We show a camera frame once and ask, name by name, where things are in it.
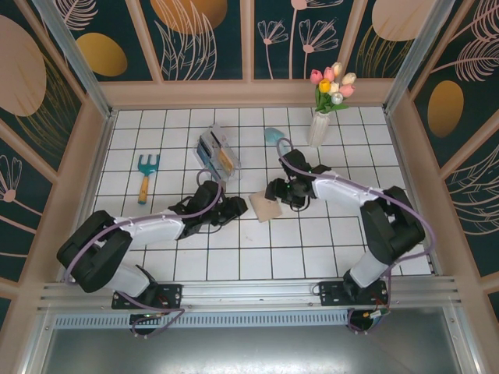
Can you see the beige card holder blue lining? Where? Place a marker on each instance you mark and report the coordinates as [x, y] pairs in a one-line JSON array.
[[267, 212]]

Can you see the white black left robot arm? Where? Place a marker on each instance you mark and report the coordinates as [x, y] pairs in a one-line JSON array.
[[148, 230]]

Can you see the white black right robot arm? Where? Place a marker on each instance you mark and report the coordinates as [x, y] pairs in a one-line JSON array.
[[343, 191]]

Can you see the teal card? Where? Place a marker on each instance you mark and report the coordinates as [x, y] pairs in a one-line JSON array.
[[213, 169]]

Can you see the clear acrylic card organizer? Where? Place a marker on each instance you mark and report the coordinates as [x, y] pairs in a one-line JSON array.
[[237, 165]]

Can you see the gold card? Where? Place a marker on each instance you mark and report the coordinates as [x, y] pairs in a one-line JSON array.
[[225, 159]]

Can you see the blue card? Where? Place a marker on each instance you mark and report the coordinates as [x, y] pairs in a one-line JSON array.
[[202, 152]]

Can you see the white card with black stripe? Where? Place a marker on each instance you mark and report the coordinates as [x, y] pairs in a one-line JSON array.
[[216, 134]]

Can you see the light blue toy shovel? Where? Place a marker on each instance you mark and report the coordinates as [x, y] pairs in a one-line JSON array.
[[273, 135]]

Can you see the white ribbed vase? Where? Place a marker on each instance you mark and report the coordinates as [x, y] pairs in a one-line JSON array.
[[317, 130]]

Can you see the artificial tulip bouquet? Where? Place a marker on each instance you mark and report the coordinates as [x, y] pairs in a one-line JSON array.
[[327, 83]]

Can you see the grey metal sheet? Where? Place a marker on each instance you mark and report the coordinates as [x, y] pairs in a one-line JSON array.
[[249, 350]]

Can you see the aluminium mounting rail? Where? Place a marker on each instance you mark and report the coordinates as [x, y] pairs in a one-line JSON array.
[[249, 290]]

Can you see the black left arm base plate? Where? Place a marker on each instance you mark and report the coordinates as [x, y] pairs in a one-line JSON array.
[[173, 292]]

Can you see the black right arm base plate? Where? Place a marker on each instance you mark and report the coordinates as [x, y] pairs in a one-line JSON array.
[[329, 292]]

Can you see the aluminium frame post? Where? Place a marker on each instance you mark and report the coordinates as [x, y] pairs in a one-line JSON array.
[[417, 58], [77, 58]]

